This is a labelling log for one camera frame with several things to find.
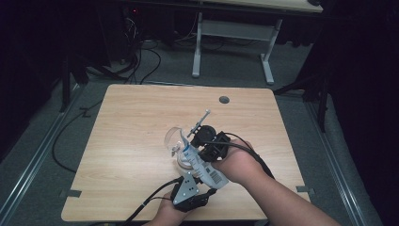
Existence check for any clear glass cup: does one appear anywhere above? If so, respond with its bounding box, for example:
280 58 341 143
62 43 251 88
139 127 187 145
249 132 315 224
163 126 196 172

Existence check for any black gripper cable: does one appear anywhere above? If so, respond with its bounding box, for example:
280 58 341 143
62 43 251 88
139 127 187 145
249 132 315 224
203 131 277 181
120 175 185 226

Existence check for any metal floor rail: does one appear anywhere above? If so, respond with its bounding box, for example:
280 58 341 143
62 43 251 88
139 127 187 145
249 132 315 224
304 99 369 226
0 84 85 222

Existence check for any white frame background desk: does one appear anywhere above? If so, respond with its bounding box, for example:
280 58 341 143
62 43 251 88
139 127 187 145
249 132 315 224
191 0 324 86

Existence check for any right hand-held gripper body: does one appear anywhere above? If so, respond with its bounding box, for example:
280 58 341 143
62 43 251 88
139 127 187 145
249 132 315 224
186 109 232 163

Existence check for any grey tape piece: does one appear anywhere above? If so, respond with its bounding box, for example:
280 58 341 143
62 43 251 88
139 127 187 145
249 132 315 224
59 188 83 199
295 185 316 194

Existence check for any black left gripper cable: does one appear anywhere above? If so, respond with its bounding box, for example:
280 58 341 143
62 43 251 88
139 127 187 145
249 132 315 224
120 175 185 226

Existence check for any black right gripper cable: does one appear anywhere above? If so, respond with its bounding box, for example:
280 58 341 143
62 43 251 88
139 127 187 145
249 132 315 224
203 131 277 181

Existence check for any person's right hand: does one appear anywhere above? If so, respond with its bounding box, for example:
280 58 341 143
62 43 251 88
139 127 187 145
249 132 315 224
215 138 268 186

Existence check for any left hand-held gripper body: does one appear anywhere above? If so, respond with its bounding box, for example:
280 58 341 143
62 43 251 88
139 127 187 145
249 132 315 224
170 171 209 213

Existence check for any long black floor cable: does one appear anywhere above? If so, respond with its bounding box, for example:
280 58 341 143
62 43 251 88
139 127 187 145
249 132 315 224
51 99 104 174

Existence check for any person's left hand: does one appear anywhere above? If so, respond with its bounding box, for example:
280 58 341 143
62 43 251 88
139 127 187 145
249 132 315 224
152 190 190 226

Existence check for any black metal stand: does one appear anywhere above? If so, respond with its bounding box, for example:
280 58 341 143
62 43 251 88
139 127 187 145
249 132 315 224
58 56 90 113
273 70 331 134

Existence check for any bundle of black cables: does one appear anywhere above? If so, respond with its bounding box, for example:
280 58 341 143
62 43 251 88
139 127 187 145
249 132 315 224
120 12 163 86

